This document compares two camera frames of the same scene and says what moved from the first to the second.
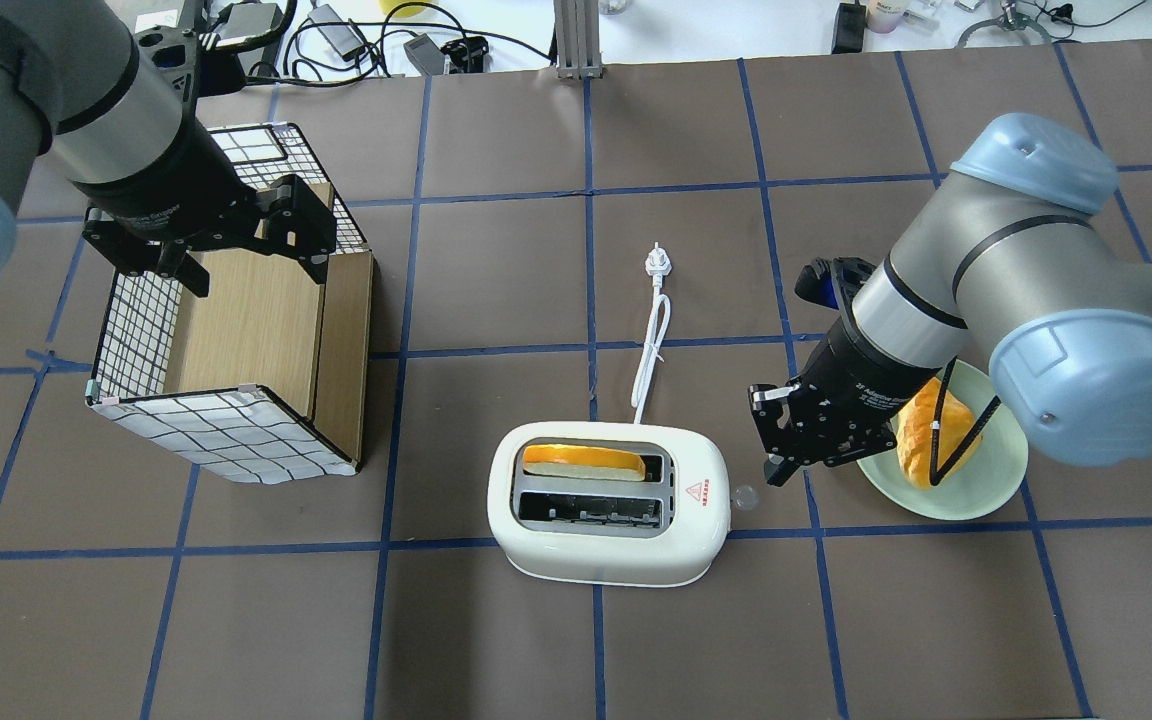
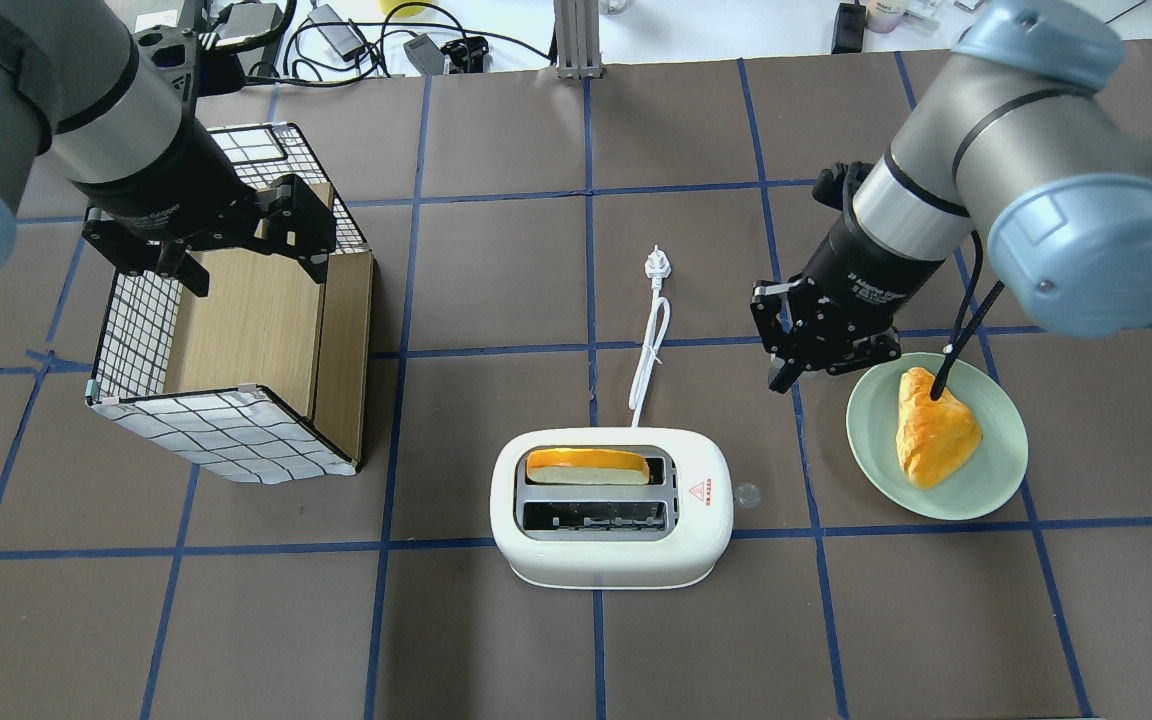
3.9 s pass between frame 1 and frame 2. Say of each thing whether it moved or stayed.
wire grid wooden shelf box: stayed
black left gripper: stayed
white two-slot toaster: stayed
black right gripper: moved
